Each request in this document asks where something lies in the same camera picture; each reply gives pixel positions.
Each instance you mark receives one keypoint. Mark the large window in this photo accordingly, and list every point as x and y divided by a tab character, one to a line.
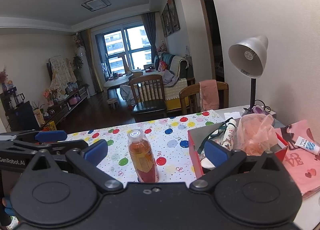
125	47

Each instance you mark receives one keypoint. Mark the brown curtain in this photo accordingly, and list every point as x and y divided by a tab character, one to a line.
93	64

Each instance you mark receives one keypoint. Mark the low tv cabinet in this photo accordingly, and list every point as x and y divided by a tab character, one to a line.
70	107

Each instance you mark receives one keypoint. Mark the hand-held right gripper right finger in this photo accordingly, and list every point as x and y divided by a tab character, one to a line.
215	152

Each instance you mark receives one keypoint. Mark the orange drink bottle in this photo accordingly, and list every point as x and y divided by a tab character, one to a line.
143	155

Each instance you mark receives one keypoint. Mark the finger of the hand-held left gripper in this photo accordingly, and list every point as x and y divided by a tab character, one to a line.
51	136
62	145

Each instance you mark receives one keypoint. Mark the red cardboard box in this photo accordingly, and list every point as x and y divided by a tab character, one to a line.
193	155

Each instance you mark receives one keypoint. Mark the white cream tube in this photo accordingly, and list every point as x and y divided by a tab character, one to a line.
307	145

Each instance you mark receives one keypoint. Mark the pink plastic bag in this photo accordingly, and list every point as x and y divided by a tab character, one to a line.
257	132

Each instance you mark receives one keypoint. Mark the person's left hand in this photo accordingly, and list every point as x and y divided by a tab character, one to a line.
3	202

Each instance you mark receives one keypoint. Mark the green potted plant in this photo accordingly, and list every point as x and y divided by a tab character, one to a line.
78	66

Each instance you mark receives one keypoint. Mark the white desk lamp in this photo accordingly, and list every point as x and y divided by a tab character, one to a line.
247	54

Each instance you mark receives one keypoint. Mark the pink kettle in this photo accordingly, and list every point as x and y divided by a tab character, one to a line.
74	100

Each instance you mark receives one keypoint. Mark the grey curtain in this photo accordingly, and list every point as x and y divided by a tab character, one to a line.
150	32

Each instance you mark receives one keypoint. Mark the small wooden stool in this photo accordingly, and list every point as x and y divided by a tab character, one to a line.
112	101

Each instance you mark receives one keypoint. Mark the pink towel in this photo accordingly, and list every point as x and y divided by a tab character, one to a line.
208	95

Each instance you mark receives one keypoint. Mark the white standing air conditioner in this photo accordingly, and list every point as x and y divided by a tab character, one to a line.
83	64

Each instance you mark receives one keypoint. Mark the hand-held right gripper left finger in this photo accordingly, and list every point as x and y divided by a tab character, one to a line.
96	150

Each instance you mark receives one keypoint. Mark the square ceiling light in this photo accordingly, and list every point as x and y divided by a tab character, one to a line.
96	3

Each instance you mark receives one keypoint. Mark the black appliance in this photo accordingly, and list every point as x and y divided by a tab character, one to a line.
20	117

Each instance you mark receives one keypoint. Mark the yellow bag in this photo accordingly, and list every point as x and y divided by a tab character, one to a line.
51	125

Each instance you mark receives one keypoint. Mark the red cushion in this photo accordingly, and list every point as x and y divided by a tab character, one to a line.
162	65

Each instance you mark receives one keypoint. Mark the sofa with cream cover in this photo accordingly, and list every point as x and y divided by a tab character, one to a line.
180	69

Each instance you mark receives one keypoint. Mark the white paper napkin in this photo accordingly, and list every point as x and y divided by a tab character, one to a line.
232	115

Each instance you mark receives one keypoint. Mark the floral hanging cloth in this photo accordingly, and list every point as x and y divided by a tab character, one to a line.
61	72

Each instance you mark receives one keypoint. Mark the brown wooden chair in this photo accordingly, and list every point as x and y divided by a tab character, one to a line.
190	100

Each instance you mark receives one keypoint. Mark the round coffee table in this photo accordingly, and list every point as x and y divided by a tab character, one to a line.
117	82

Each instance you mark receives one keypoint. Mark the balloon print tablecloth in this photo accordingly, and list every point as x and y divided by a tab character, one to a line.
175	132

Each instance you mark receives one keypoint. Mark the grey blanket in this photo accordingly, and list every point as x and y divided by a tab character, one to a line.
170	79

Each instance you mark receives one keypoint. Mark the halved red onion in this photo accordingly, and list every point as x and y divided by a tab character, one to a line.
258	110

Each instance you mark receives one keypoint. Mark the dark wooden chair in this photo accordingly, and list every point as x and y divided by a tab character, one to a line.
148	100

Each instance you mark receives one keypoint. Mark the dark framed wall pictures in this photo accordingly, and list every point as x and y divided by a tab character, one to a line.
171	17

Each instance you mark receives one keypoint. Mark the brown paper bag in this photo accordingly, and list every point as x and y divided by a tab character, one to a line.
39	117

